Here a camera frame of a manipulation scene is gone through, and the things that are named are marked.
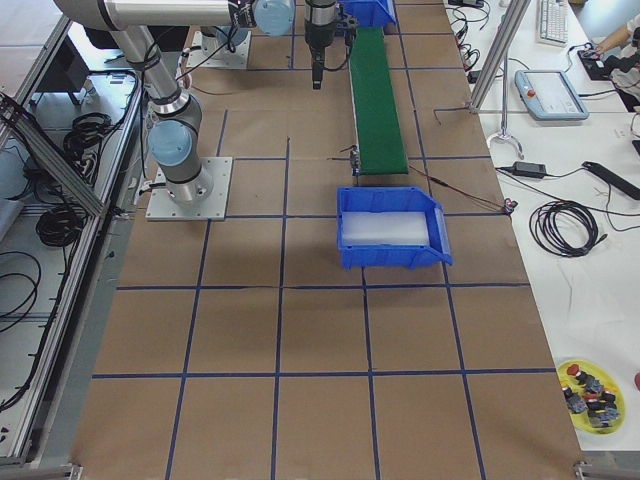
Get green conveyor belt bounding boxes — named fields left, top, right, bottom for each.
left=349, top=27, right=408, bottom=176

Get yellow plate of buttons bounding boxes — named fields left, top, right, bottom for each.
left=556, top=359, right=626, bottom=435

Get teach pendant tablet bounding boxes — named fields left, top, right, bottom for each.
left=514, top=70, right=589, bottom=121

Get white foam pad right bin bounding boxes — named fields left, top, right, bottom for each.
left=340, top=212, right=429, bottom=246

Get coiled black cable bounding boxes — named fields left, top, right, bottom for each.
left=528, top=200, right=600, bottom=258

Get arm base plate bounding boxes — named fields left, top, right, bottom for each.
left=186, top=27, right=251, bottom=70
left=146, top=157, right=233, bottom=221

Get white keyboard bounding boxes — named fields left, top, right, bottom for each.
left=535, top=0, right=569, bottom=47

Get left blue plastic bin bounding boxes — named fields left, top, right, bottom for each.
left=341, top=0, right=397, bottom=27

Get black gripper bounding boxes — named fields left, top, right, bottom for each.
left=304, top=0, right=358, bottom=89

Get blue plastic bin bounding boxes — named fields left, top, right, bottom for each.
left=337, top=187, right=453, bottom=270
left=341, top=0, right=397, bottom=27

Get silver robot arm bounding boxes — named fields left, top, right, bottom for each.
left=56, top=0, right=295, bottom=204

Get black power adapter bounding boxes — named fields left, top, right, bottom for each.
left=512, top=161, right=547, bottom=179

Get right blue plastic bin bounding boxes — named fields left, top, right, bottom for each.
left=337, top=187, right=453, bottom=270

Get aluminium frame post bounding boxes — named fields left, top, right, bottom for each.
left=468, top=0, right=530, bottom=112

